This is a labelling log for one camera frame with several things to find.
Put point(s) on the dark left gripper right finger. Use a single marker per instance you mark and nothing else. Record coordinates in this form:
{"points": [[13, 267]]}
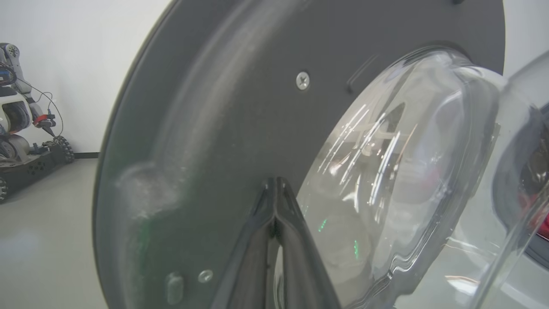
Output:
{"points": [[304, 266]]}

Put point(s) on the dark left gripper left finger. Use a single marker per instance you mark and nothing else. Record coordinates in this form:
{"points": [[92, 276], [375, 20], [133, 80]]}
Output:
{"points": [[246, 266]]}

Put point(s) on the white front-load washing machine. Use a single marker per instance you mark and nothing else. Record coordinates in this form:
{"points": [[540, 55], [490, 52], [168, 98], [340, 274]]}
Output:
{"points": [[532, 23]]}

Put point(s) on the grey wheeled background robot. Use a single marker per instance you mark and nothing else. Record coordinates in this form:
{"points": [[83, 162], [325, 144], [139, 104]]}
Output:
{"points": [[19, 116]]}

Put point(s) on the dark round washer door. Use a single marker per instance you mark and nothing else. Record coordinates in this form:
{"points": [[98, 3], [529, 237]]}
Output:
{"points": [[214, 128]]}

